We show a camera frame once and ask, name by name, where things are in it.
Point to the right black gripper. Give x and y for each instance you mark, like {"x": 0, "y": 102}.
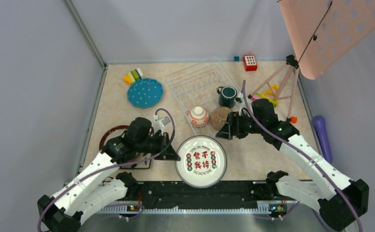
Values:
{"x": 232, "y": 126}

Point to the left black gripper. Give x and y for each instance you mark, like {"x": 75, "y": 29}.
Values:
{"x": 167, "y": 153}

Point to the brown flower glazed bowl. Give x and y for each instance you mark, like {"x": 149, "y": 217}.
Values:
{"x": 218, "y": 117}

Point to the orange patterned white bowl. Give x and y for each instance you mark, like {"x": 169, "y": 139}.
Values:
{"x": 198, "y": 116}

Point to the white plate with characters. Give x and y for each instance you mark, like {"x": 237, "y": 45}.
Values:
{"x": 202, "y": 163}

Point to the dark green mug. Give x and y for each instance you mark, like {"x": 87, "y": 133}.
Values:
{"x": 227, "y": 96}

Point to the teal polka dot plate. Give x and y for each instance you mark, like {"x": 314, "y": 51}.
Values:
{"x": 145, "y": 93}

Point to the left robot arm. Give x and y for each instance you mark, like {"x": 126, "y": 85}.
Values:
{"x": 69, "y": 208}

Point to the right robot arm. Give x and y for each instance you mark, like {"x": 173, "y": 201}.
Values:
{"x": 339, "y": 200}

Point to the square leaf patterned plate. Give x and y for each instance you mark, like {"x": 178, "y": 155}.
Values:
{"x": 141, "y": 165}

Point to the pink toy block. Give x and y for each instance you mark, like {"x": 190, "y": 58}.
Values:
{"x": 255, "y": 97}

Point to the green toy block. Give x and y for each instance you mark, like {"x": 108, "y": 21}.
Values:
{"x": 275, "y": 103}

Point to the red rimmed round plate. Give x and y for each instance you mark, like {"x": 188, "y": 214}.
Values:
{"x": 109, "y": 132}

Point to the orange wooden toy block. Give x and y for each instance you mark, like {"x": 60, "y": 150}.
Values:
{"x": 292, "y": 119}

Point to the red white toy block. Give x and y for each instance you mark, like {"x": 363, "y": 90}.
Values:
{"x": 250, "y": 63}

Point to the colourful block stack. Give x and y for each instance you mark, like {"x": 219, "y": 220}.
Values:
{"x": 133, "y": 76}

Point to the pink perforated music stand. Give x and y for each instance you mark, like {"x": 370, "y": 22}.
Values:
{"x": 334, "y": 41}

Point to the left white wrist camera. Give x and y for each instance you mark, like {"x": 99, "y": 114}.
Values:
{"x": 159, "y": 123}

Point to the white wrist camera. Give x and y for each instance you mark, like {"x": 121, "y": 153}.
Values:
{"x": 159, "y": 123}
{"x": 239, "y": 100}

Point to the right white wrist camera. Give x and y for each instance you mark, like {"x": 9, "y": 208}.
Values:
{"x": 239, "y": 100}

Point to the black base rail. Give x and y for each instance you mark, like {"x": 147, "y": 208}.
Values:
{"x": 223, "y": 196}

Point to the white wire dish rack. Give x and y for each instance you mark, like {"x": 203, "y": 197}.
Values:
{"x": 197, "y": 85}

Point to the yellow toy frame block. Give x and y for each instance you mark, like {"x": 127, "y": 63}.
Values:
{"x": 270, "y": 92}

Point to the purple handle tool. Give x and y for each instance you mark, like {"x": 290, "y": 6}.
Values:
{"x": 320, "y": 128}

